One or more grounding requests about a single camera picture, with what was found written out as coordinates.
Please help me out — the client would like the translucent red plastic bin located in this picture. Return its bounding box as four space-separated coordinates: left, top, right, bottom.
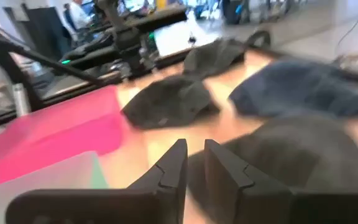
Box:
0 85 127 186

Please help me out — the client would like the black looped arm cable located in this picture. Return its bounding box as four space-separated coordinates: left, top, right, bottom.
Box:
246 29 272 50

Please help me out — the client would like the dark grey baseball cap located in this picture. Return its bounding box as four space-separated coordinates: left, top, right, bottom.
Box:
120 74 221 130
182 37 247 78

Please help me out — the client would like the silver metal cylinder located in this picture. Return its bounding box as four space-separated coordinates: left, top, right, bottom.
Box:
12 83 30 118

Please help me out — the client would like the translucent green plastic bin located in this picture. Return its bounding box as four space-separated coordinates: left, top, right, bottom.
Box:
0 151 110 224

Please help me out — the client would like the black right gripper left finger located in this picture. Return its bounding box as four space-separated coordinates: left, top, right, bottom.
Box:
5 138 188 224

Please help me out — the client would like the person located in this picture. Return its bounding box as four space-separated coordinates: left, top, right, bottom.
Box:
63 0 93 32

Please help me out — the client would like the black desk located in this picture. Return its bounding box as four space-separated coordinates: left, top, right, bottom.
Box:
88 5 188 34

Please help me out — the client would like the black upright panel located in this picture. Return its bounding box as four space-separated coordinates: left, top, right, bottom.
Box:
23 6 71 60

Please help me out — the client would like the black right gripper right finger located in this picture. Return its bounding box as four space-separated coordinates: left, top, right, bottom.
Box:
204 139 358 224

